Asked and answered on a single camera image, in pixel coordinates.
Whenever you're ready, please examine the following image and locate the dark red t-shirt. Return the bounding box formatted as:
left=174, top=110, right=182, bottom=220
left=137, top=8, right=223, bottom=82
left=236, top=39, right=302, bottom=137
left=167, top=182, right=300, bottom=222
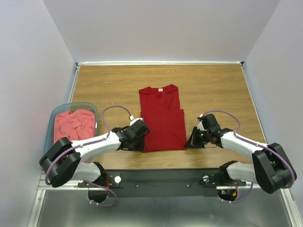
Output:
left=139, top=84, right=187, bottom=153

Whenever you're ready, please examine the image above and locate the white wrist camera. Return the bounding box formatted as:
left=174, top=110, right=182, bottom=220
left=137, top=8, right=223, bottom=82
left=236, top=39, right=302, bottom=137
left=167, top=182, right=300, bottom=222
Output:
left=129, top=115, right=144, bottom=126
left=197, top=114, right=205, bottom=131

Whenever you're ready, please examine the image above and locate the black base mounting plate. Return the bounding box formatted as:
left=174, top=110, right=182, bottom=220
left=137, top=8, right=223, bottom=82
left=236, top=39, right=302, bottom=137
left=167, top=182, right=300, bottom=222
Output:
left=78, top=168, right=245, bottom=203

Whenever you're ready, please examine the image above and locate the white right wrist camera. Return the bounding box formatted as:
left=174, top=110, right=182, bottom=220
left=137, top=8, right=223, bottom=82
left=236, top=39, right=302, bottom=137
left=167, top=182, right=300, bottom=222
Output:
left=197, top=114, right=205, bottom=131

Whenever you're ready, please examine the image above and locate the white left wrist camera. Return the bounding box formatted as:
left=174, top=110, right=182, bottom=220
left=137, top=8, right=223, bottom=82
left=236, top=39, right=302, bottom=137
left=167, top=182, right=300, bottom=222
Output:
left=129, top=115, right=144, bottom=126

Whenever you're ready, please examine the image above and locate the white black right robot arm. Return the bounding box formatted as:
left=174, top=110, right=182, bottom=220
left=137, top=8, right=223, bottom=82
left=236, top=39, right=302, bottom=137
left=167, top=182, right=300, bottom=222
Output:
left=184, top=112, right=297, bottom=194

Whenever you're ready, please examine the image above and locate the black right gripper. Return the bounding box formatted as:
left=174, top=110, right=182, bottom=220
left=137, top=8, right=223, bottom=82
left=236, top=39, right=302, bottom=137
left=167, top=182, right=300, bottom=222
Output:
left=184, top=126, right=210, bottom=148

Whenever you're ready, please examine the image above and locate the pink t-shirt in bin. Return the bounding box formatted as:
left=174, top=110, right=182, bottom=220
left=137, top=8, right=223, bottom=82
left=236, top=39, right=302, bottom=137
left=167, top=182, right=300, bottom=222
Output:
left=53, top=109, right=95, bottom=143

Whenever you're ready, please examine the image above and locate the clear blue plastic bin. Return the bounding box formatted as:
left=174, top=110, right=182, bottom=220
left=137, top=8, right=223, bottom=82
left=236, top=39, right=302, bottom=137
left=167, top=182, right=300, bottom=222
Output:
left=44, top=102, right=98, bottom=154

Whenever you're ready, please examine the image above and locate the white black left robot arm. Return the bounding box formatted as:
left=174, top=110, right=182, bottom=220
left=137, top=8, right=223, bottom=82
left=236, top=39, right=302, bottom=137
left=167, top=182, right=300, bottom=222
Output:
left=39, top=119, right=150, bottom=188

